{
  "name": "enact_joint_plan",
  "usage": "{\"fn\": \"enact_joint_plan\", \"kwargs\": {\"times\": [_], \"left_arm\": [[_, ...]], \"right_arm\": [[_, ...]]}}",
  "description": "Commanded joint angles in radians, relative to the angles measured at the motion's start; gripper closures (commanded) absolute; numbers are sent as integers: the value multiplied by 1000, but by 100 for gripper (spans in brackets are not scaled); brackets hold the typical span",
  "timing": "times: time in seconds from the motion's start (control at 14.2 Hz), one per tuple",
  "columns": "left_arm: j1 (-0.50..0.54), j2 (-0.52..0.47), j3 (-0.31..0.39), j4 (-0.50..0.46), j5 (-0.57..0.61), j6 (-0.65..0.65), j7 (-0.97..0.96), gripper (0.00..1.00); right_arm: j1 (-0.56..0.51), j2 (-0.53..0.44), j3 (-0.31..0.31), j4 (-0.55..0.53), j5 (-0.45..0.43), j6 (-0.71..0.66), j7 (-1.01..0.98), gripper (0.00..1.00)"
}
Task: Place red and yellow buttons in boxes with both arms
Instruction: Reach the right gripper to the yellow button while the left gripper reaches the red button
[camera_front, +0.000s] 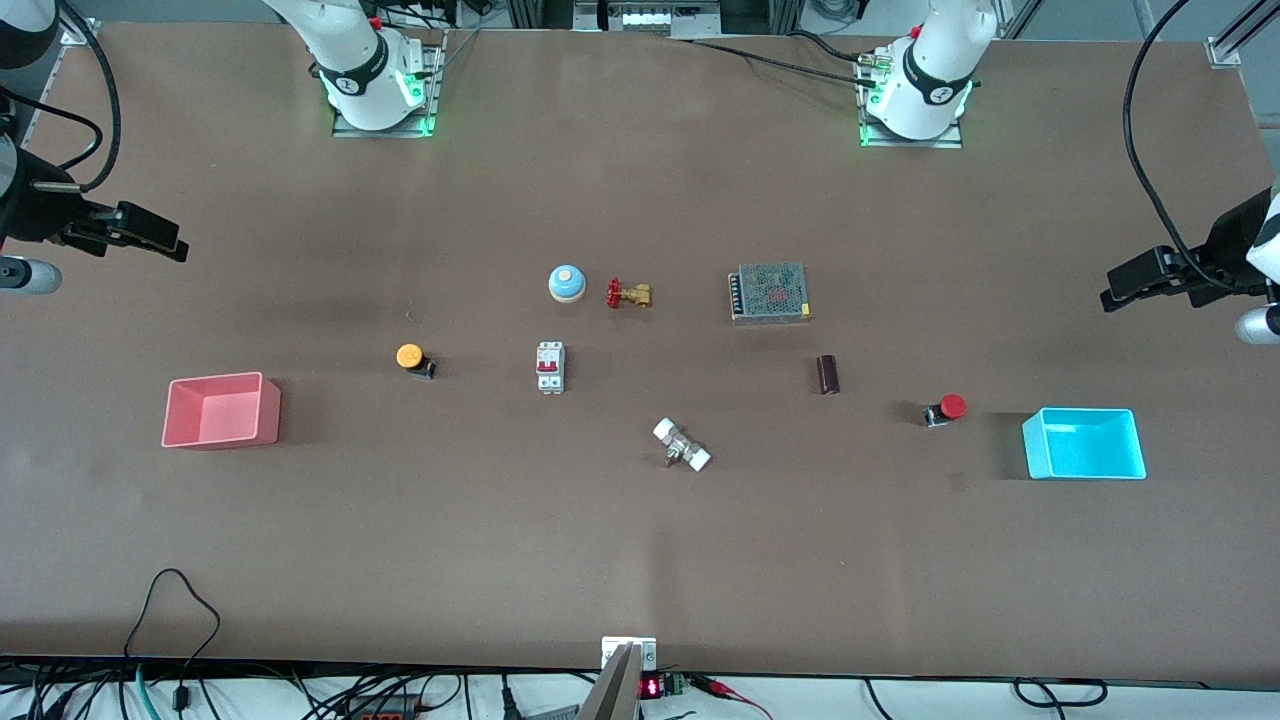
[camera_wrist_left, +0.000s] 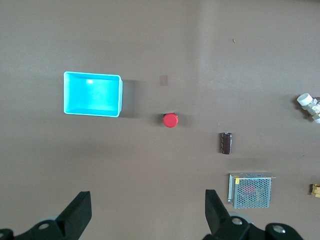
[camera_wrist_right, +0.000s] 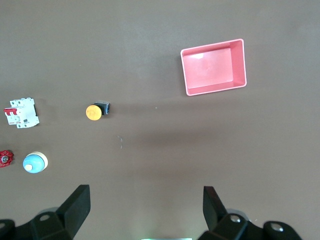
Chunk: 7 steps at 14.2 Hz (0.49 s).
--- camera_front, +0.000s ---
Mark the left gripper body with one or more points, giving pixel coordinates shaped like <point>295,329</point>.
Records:
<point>1229,243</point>

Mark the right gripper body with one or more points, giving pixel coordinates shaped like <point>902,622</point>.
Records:
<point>28,211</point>

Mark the red push button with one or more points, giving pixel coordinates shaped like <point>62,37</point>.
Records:
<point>952,406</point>

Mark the yellow push button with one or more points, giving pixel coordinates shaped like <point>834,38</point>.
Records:
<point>409,355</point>

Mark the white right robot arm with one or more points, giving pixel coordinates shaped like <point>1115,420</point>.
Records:
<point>360,50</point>

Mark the cyan plastic box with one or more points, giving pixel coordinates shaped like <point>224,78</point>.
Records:
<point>1085,445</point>

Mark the pink plastic box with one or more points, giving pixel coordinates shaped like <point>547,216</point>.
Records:
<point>220,412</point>

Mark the dark brown cylindrical capacitor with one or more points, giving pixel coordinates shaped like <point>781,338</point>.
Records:
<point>828,375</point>

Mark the metal mesh power supply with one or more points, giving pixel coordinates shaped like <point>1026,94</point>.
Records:
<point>770,292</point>

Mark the blue round bell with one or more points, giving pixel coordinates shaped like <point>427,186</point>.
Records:
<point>566,284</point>

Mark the white red circuit breaker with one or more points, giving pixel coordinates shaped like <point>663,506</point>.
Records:
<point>550,367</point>

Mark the white metal pipe fitting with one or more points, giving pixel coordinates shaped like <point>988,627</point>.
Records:
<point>682,445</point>

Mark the white power strip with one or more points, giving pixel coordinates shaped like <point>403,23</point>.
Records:
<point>650,18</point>

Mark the red clip lead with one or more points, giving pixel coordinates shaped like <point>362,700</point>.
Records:
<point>725,688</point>

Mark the red digit display module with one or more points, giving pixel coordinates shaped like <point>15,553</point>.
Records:
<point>655,687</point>

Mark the aluminium corner bracket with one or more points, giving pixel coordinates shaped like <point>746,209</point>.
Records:
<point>80,32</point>
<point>1222,52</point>

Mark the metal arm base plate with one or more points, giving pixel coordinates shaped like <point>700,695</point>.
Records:
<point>950,142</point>
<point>435,95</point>

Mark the silver metal bracket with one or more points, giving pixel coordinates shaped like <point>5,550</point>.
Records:
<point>645,650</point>

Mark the grey camera pole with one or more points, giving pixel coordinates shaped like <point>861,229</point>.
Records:
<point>612,690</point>

